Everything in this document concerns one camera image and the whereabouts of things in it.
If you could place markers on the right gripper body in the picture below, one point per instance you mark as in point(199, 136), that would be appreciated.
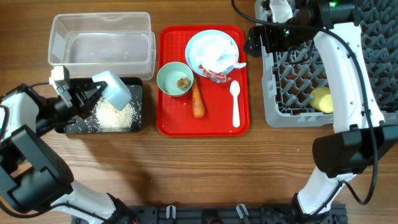
point(275, 38)

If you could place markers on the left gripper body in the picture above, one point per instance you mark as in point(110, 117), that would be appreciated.
point(78, 107)

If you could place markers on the light blue bowl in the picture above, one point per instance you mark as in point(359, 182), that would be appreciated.
point(116, 92)

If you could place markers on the white rice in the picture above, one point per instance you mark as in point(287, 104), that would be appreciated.
point(115, 119)

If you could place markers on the white napkin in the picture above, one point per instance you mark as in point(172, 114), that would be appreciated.
point(214, 53)

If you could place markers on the red snack wrapper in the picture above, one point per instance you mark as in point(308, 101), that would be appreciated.
point(214, 76)

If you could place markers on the yellow cup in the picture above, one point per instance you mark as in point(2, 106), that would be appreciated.
point(322, 100)

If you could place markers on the green bowl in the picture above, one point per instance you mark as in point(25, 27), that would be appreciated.
point(170, 74)

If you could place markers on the brown food scrap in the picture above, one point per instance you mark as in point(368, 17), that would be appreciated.
point(183, 83)

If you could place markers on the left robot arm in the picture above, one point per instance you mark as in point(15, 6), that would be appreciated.
point(34, 178)

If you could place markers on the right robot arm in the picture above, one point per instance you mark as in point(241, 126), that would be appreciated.
point(361, 136)

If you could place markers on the black waste tray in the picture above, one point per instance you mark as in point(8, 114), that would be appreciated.
point(136, 90)

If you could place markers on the grey dishwasher rack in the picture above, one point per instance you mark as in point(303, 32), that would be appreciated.
point(290, 77)

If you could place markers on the white plastic spoon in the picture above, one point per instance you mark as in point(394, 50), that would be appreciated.
point(235, 91)

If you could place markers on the clear plastic bin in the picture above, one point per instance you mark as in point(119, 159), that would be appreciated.
point(90, 43)

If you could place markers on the light blue plate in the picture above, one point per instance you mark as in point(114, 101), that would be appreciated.
point(192, 46)

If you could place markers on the red serving tray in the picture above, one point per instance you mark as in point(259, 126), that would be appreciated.
point(175, 114)

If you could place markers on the orange carrot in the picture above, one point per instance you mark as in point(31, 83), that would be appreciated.
point(198, 108)

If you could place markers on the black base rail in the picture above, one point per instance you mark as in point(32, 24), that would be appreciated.
point(268, 214)

